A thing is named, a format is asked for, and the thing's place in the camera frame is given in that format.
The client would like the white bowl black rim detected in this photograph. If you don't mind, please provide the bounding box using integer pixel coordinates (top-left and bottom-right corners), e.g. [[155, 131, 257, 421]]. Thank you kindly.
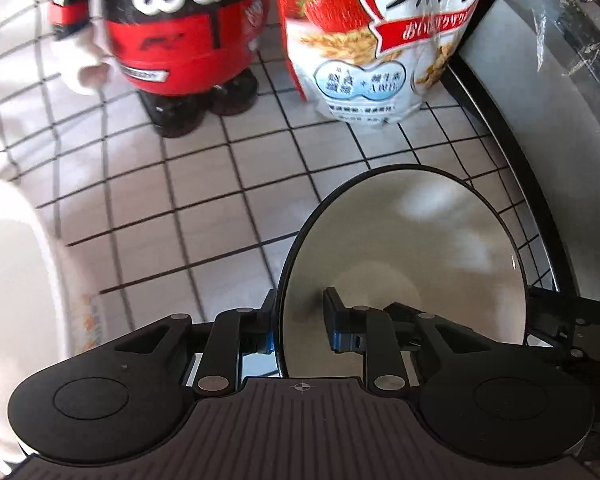
[[276, 165, 527, 378]]

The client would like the white black grid tablecloth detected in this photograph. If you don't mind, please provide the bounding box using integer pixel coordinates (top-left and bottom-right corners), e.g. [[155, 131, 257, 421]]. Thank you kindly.
[[0, 0, 532, 340]]

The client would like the white plate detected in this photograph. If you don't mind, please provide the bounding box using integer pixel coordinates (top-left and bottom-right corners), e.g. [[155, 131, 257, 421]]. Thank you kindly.
[[0, 180, 70, 474]]

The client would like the red cereal bag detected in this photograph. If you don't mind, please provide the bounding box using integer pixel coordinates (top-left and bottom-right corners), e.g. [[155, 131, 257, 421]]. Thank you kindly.
[[277, 0, 479, 127]]

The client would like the red white robot figurine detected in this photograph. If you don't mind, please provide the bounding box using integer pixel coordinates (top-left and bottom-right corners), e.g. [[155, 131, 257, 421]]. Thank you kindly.
[[50, 0, 270, 138]]

